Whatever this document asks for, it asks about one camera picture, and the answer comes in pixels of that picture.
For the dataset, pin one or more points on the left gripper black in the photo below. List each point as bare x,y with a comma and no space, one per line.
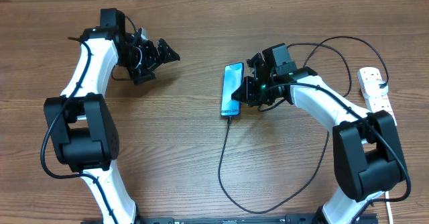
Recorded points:
151,59

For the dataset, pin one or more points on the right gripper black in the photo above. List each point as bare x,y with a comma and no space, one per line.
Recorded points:
244,94

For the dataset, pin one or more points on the Galaxy S24 smartphone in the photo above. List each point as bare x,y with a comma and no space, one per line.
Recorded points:
233,78

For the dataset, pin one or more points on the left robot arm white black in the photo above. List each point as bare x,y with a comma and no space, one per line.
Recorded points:
82,140

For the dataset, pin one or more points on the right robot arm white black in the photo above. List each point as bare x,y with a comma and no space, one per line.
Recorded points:
369,163

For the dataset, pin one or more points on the white charger plug adapter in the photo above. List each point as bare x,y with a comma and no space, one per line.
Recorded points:
374,88

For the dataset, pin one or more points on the white power strip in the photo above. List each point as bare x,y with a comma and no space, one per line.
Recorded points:
376,104

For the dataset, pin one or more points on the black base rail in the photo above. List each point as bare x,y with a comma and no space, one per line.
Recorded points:
288,219

